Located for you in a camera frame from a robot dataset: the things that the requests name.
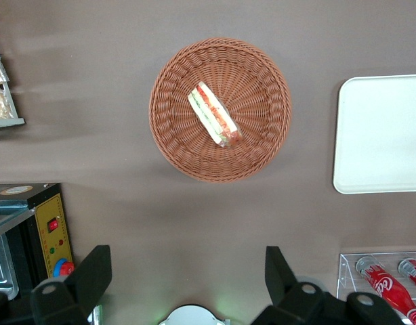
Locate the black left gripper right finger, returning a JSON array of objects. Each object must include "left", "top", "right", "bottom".
[{"left": 251, "top": 245, "right": 406, "bottom": 325}]

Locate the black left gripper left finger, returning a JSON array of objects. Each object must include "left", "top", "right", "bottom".
[{"left": 30, "top": 244, "right": 112, "bottom": 325}]

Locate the triangle sandwich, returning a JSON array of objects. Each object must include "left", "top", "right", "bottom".
[{"left": 187, "top": 80, "right": 245, "bottom": 149}]

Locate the large brown wicker basket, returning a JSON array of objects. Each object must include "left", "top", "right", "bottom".
[{"left": 148, "top": 37, "right": 293, "bottom": 183}]

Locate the cream plastic tray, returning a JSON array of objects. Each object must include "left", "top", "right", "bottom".
[{"left": 332, "top": 73, "right": 416, "bottom": 195}]

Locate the clear acrylic bottle rack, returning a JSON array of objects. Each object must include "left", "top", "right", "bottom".
[{"left": 335, "top": 251, "right": 416, "bottom": 325}]

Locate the black food warmer yellow panel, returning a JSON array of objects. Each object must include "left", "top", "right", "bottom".
[{"left": 0, "top": 182, "right": 76, "bottom": 302}]

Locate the steel warmer pan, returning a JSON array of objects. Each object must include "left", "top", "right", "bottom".
[{"left": 0, "top": 233, "right": 20, "bottom": 301}]

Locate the red cola bottle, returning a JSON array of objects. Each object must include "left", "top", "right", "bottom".
[
  {"left": 397, "top": 257, "right": 416, "bottom": 295},
  {"left": 355, "top": 256, "right": 416, "bottom": 325}
]

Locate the grey snack display rack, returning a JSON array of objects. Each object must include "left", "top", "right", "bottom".
[{"left": 0, "top": 33, "right": 26, "bottom": 131}]

